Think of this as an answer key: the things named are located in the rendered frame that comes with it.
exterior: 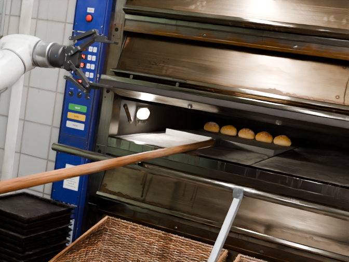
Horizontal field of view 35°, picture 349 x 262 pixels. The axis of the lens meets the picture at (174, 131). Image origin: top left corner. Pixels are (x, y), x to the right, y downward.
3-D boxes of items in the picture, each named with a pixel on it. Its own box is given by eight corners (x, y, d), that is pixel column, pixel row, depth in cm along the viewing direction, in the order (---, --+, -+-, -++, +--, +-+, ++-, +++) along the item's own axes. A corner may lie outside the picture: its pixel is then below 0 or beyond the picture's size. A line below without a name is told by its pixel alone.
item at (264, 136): (253, 140, 313) (255, 130, 312) (256, 139, 319) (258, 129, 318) (271, 143, 309) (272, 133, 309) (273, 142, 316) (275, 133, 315)
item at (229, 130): (218, 133, 321) (219, 123, 320) (222, 132, 327) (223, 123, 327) (234, 136, 317) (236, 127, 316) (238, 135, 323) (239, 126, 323)
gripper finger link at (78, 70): (68, 59, 176) (66, 61, 177) (88, 86, 174) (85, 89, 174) (76, 60, 180) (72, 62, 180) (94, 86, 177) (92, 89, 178)
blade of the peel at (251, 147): (273, 156, 258) (274, 150, 257) (165, 133, 278) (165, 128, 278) (289, 149, 291) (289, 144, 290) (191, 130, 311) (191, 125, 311)
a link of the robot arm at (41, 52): (47, 68, 187) (62, 70, 185) (30, 66, 179) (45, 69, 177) (51, 40, 186) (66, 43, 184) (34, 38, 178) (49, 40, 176)
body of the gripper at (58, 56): (64, 43, 183) (88, 47, 180) (60, 69, 184) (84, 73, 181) (50, 41, 176) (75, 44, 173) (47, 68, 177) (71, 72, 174)
